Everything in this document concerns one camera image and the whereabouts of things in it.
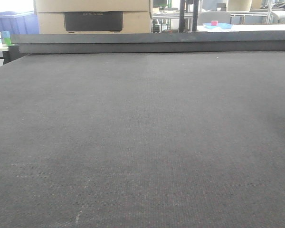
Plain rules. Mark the black vertical post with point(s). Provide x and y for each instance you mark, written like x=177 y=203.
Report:
x=182 y=21

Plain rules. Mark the lower cardboard box black panel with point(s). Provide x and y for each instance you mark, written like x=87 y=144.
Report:
x=94 y=22

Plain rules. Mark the pink cube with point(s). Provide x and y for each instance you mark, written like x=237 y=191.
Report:
x=214 y=23

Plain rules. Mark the upper cardboard box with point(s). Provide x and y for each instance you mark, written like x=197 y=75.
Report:
x=92 y=5

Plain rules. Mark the light blue tray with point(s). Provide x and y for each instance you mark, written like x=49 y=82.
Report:
x=219 y=25

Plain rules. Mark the blue green small cup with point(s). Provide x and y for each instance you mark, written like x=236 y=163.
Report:
x=5 y=36

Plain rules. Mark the dark raised table edge board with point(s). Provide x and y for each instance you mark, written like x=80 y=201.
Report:
x=150 y=43

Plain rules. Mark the blue plastic crate background left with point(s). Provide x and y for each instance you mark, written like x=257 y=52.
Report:
x=19 y=22

